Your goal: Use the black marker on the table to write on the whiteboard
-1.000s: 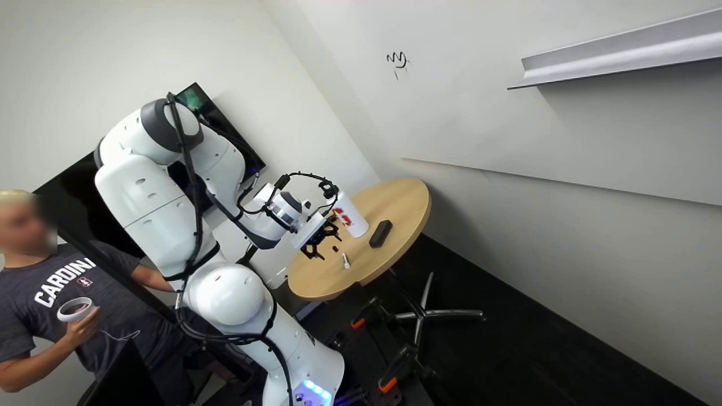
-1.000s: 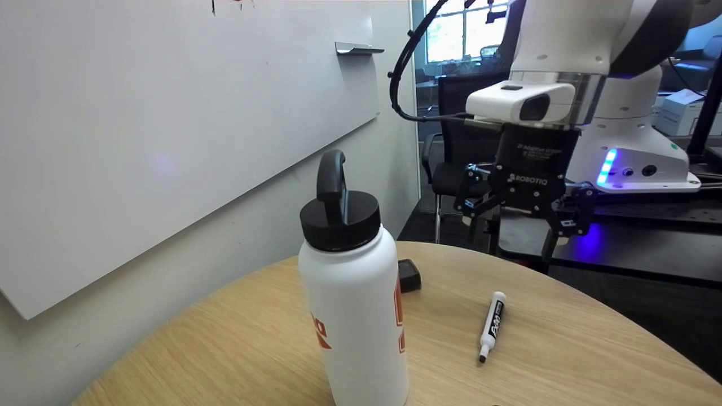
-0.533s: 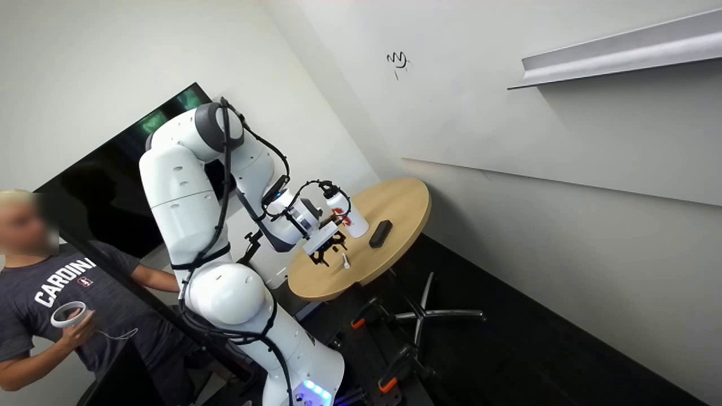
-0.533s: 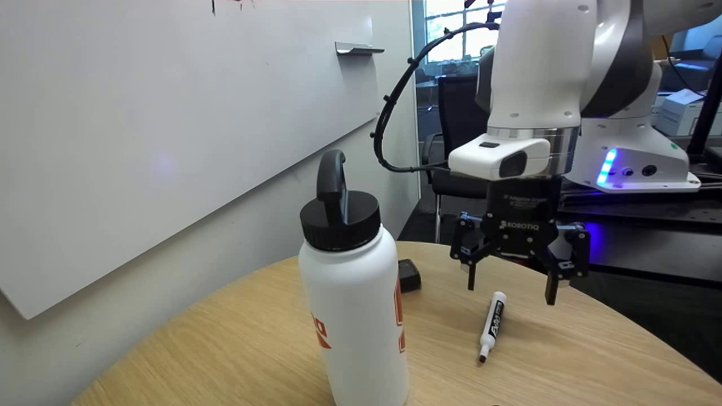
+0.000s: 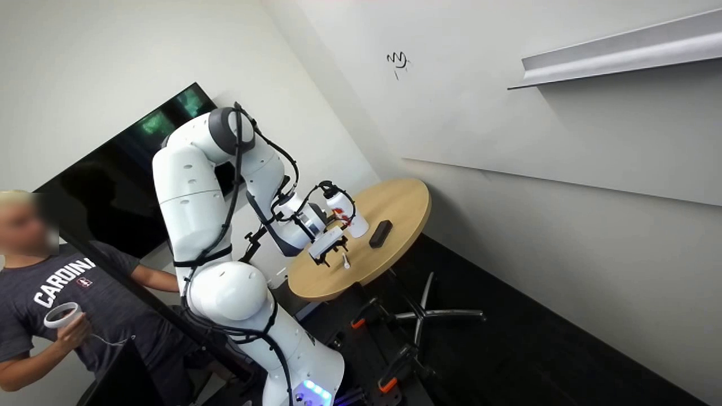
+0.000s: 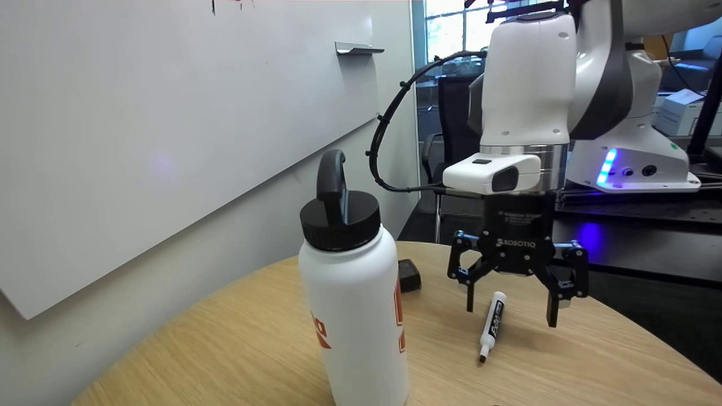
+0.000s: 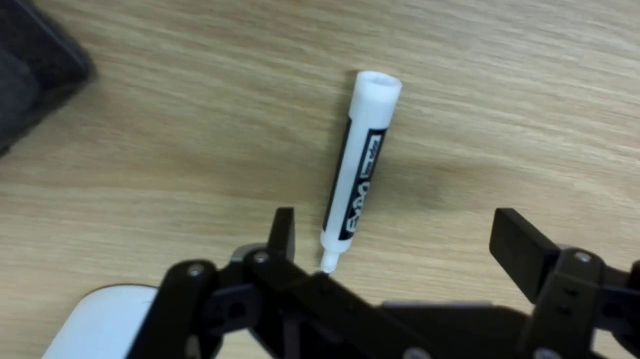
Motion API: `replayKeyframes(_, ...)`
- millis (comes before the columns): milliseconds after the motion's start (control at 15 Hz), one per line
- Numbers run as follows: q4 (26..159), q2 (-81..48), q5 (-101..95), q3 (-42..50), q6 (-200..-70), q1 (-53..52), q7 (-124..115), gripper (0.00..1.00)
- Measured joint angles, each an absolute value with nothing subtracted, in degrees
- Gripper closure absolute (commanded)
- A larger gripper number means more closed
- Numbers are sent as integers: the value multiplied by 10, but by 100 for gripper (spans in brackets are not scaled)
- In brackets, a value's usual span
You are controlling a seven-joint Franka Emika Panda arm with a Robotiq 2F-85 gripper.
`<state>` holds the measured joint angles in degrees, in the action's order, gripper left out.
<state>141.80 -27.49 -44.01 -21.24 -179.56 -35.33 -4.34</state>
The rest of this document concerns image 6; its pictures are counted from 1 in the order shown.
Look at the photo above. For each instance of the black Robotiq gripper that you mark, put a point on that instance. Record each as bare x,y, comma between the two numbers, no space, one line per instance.
520,227

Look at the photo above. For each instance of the white black whiteboard marker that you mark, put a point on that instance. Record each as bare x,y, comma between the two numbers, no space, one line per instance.
494,319

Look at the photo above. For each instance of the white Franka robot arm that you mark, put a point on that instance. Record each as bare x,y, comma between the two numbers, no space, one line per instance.
526,76

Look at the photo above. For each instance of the black whiteboard eraser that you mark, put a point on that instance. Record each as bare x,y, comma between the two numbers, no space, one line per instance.
409,275

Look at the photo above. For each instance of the large white whiteboard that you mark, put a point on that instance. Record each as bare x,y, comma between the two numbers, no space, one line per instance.
150,114

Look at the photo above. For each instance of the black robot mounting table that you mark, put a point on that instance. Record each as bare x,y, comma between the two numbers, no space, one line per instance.
647,239

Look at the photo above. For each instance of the black office chair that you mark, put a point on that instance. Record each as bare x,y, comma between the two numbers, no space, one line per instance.
459,121

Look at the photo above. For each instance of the white water bottle black lid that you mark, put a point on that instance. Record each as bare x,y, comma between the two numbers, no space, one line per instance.
353,317

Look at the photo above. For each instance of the white cardboard box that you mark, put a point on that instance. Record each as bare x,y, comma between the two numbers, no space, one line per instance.
678,114

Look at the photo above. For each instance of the black slanted pole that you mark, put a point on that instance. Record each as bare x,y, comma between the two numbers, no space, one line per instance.
706,114

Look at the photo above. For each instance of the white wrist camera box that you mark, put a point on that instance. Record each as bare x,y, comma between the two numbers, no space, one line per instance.
481,174

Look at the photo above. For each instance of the white wall shelf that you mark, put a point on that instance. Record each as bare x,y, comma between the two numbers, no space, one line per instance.
358,51

